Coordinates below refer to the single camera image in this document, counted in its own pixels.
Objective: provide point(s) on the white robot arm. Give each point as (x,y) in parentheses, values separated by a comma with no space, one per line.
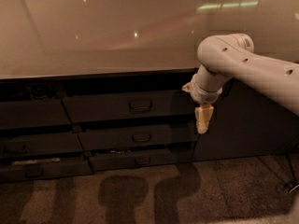
(223,57)

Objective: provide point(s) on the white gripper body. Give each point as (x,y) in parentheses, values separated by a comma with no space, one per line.
(201,95)

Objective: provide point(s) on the objects in top left drawer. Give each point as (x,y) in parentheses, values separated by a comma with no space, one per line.
(29,92)

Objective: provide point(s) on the dark grey cabinet door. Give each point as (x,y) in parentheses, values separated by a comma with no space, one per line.
(245,123)

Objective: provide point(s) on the dark grey drawer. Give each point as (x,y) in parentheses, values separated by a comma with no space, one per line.
(130,105)
(136,159)
(30,114)
(139,136)
(39,145)
(45,170)

